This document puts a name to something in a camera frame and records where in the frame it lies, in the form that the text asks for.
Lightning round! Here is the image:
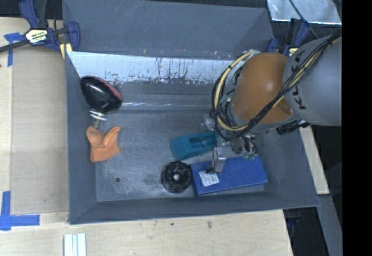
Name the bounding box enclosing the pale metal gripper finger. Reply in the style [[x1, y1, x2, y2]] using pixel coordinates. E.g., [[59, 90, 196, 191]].
[[213, 147, 228, 174], [200, 115, 216, 134]]

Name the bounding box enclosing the blue flat box white label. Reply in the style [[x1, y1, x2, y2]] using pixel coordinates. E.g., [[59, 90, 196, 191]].
[[189, 154, 269, 196]]

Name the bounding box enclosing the teal plastic block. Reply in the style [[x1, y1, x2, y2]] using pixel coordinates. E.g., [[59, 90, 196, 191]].
[[170, 130, 221, 161]]

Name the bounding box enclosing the black round ribbed knob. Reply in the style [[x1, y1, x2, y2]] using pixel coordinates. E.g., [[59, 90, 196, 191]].
[[160, 161, 193, 194]]

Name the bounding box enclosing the orange cloth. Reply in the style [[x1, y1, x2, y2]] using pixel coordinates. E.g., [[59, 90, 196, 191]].
[[85, 126, 122, 163]]

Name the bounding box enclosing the grey metal bin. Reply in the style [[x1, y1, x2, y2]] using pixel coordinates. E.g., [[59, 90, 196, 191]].
[[61, 0, 321, 225]]

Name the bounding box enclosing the pale wood board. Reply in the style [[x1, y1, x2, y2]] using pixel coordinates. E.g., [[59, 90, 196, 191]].
[[10, 48, 70, 215]]

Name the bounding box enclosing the black cylinder on white bracket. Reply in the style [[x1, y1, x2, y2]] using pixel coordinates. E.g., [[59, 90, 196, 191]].
[[275, 120, 311, 136]]

